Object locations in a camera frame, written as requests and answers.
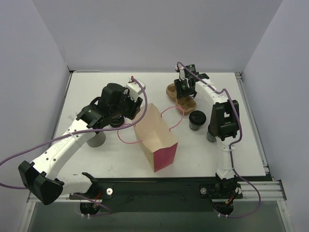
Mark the black cup lid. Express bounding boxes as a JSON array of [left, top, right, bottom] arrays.
[[109, 116, 125, 128], [189, 110, 207, 126]]

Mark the dark transparent coffee cup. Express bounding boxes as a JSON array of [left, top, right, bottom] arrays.
[[189, 121, 205, 131]]

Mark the pink and beige paper bag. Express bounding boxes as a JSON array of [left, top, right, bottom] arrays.
[[132, 103, 184, 172]]

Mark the brown cardboard cup carrier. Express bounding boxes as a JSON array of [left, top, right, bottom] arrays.
[[175, 97, 197, 115]]

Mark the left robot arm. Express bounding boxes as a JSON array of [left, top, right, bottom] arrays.
[[18, 80, 145, 205]]

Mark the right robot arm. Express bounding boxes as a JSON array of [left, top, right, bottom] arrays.
[[174, 62, 242, 197]]

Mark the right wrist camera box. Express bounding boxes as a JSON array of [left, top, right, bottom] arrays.
[[175, 66, 190, 81]]

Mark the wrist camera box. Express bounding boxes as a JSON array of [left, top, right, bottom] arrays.
[[175, 66, 190, 81], [126, 76, 146, 101]]

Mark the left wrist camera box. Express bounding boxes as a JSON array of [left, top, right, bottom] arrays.
[[126, 76, 146, 101]]

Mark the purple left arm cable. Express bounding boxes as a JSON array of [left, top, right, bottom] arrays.
[[0, 77, 148, 216]]

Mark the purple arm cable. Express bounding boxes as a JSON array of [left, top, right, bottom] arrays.
[[176, 61, 263, 218], [0, 77, 148, 216]]

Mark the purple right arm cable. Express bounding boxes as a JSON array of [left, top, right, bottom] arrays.
[[176, 61, 263, 218]]

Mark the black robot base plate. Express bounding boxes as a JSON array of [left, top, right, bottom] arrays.
[[70, 177, 243, 213]]

